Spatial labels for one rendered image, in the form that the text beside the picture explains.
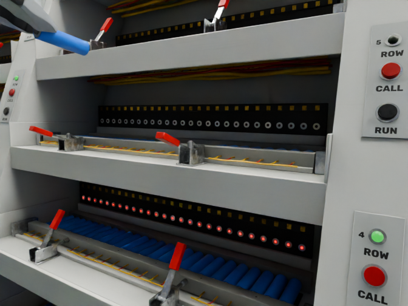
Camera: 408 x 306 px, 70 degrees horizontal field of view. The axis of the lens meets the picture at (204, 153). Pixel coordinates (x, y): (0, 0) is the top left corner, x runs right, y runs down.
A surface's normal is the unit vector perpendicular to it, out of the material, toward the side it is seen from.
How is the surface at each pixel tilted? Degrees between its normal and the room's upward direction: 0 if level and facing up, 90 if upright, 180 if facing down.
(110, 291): 18
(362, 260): 90
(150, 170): 108
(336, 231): 90
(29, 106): 90
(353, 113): 90
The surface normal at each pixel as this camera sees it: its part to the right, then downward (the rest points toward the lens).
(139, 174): -0.51, 0.08
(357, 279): -0.47, -0.22
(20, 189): 0.86, 0.07
